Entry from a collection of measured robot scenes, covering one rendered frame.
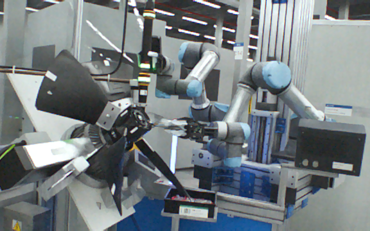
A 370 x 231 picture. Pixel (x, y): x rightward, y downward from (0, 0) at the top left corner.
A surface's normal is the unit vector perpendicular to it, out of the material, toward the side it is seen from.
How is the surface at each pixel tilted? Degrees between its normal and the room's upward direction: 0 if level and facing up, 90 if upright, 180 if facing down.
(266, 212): 90
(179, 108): 90
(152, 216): 90
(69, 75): 77
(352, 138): 105
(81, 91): 83
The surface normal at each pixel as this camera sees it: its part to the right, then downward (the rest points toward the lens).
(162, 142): 0.66, 0.11
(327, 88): -0.37, 0.02
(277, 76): 0.36, 0.02
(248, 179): -0.59, 0.00
